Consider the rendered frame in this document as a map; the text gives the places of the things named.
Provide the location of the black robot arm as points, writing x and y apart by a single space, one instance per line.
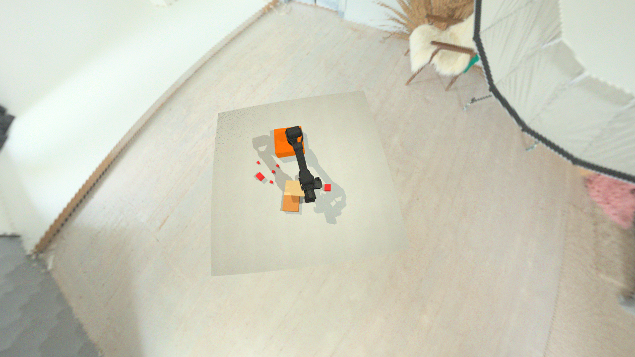
309 183

